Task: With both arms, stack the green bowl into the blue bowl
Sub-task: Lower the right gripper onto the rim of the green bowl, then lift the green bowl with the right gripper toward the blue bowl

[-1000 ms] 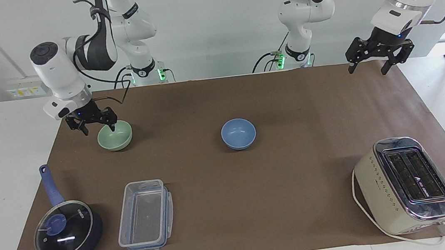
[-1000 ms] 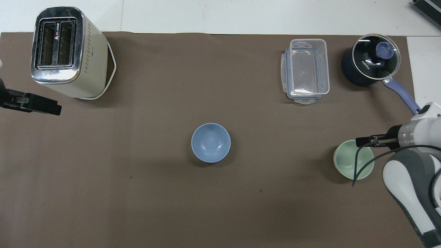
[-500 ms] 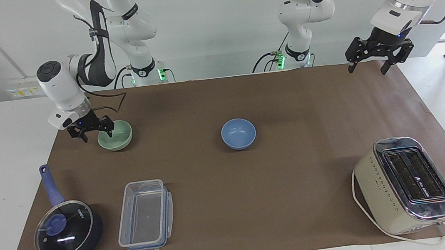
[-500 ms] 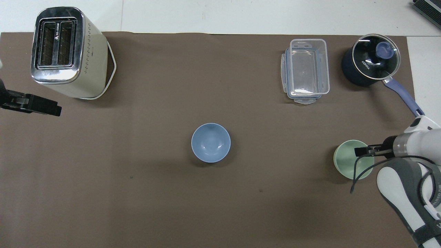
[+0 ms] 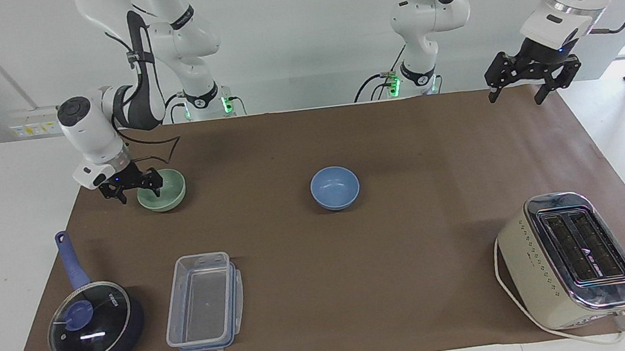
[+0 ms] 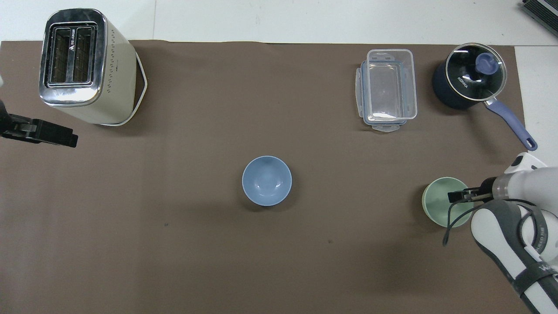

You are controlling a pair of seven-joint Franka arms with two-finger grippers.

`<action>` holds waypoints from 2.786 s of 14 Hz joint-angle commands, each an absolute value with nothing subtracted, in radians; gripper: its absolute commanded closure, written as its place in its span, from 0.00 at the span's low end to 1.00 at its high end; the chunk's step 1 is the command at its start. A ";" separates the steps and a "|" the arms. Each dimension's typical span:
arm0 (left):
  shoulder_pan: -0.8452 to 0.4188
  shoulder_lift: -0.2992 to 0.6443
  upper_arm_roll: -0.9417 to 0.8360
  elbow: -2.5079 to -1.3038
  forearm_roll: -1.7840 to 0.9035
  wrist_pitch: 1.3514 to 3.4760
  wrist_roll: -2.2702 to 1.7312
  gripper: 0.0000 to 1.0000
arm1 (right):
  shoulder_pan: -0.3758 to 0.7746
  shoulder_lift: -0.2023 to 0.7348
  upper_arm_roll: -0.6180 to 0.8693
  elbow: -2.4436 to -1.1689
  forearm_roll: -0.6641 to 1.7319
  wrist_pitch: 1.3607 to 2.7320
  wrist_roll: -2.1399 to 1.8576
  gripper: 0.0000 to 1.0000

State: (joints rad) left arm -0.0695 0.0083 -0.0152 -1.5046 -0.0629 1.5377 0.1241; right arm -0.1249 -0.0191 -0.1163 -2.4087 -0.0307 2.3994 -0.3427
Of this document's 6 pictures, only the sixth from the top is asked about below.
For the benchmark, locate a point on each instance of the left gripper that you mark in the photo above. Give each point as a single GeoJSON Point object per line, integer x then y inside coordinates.
{"type": "Point", "coordinates": [16, 127]}

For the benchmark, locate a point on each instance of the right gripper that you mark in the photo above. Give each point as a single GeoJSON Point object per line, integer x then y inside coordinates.
{"type": "Point", "coordinates": [484, 188]}

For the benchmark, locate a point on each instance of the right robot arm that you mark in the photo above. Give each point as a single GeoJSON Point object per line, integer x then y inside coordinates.
{"type": "Point", "coordinates": [501, 235]}

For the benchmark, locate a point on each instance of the blue bowl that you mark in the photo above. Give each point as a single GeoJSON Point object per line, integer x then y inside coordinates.
{"type": "Point", "coordinates": [267, 180]}

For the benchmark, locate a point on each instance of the green cup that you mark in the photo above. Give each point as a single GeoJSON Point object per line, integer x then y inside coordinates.
{"type": "Point", "coordinates": [436, 201]}

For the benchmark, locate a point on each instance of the dark blue saucepan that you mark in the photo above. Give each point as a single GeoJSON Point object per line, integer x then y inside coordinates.
{"type": "Point", "coordinates": [510, 117]}

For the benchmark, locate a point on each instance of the cream and chrome toaster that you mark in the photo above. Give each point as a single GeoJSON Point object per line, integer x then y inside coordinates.
{"type": "Point", "coordinates": [87, 65]}

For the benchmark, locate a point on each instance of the glass lid with blue knob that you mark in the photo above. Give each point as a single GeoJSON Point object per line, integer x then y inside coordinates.
{"type": "Point", "coordinates": [475, 72]}

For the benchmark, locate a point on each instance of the clear container lid with clasps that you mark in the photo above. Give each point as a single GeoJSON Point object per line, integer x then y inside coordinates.
{"type": "Point", "coordinates": [383, 128]}

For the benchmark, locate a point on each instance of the clear plastic container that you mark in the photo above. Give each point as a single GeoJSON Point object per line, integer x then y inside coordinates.
{"type": "Point", "coordinates": [390, 87]}

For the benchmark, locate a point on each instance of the grey ribbed metal device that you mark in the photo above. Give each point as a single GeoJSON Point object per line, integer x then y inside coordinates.
{"type": "Point", "coordinates": [542, 9]}

